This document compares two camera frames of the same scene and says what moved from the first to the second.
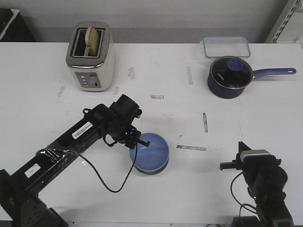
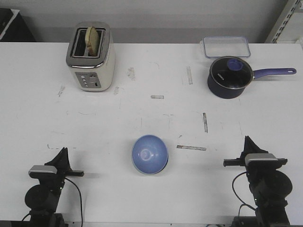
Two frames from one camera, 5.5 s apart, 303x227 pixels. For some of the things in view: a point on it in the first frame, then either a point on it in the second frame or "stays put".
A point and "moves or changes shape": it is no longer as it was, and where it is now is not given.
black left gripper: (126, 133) to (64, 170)
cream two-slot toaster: (92, 74) stays put
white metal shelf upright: (282, 21) stays put
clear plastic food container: (220, 46) stays put
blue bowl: (154, 157) moves or changes shape
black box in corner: (13, 28) stays put
